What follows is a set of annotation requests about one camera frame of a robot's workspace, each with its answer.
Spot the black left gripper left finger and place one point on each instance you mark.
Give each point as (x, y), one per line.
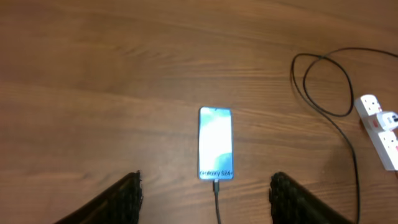
(120, 203)

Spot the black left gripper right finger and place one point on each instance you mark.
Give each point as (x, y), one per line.
(291, 203)

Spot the blue Galaxy smartphone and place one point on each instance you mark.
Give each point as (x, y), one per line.
(215, 144)

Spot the white charger plug adapter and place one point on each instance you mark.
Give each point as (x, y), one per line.
(387, 120)

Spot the white power strip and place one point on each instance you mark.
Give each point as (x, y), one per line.
(385, 142)

